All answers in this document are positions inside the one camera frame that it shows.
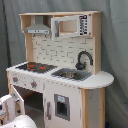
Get black toy faucet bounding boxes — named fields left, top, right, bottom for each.
left=75, top=51, right=93, bottom=70

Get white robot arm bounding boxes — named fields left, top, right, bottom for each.
left=0, top=94, right=37, bottom=128

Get black stovetop red burners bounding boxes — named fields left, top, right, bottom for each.
left=18, top=62, right=55, bottom=73

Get left red oven knob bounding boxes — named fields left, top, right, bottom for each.
left=12, top=77, right=18, bottom=83

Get white microwave door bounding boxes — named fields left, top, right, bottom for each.
left=51, top=14, right=91, bottom=39

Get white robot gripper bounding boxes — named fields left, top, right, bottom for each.
left=0, top=94, right=15, bottom=126

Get grey range hood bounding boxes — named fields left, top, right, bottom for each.
left=24, top=16, right=51, bottom=35

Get white cabinet door with dispenser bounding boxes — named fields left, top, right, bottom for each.
left=44, top=82, right=82, bottom=128

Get grey metal sink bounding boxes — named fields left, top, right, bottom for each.
left=52, top=68, right=92, bottom=81

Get right red oven knob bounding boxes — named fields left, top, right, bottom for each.
left=31, top=81, right=37, bottom=88

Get white oven door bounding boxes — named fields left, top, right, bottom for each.
left=11, top=86, right=25, bottom=116

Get wooden toy kitchen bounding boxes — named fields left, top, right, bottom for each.
left=7, top=11, right=114, bottom=128

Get red oven knob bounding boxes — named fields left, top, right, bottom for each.
left=31, top=81, right=37, bottom=88
left=12, top=77, right=18, bottom=83

